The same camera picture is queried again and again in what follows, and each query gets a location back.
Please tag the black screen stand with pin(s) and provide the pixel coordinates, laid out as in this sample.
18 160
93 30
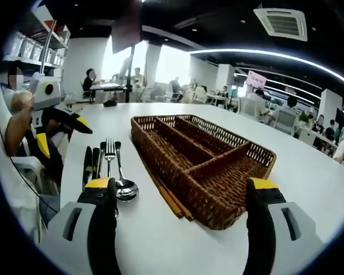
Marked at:
129 86

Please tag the ceiling air conditioner unit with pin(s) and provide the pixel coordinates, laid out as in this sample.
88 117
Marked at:
281 24

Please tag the brown wooden chopstick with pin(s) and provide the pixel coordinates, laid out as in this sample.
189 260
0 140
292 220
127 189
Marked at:
178 213
189 216

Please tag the brown wicker storage tray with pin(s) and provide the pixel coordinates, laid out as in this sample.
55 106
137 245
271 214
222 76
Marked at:
212 200

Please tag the dark hanging screen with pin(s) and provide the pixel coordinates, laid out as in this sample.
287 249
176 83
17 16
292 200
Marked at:
126 28

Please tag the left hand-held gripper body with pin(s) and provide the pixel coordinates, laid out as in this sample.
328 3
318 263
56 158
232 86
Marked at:
44 96

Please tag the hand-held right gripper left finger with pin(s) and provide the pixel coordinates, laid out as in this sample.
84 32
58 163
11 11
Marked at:
103 223

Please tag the long curved ceiling light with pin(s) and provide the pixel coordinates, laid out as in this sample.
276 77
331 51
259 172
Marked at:
232 51

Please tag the small black object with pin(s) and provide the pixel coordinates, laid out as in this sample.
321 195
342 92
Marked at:
110 103

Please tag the pink hanging sign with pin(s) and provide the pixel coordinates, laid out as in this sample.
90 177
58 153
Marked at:
255 78

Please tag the person's left hand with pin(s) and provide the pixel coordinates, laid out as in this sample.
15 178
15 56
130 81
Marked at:
22 103

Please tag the green potted plant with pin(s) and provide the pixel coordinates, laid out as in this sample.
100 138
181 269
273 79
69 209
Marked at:
304 118

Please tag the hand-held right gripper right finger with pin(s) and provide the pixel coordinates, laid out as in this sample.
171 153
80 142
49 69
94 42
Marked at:
261 229

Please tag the white shelf rack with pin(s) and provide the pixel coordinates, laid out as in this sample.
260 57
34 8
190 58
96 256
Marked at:
31 48

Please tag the white plastic chair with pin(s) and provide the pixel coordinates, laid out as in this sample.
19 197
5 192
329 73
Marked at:
28 164

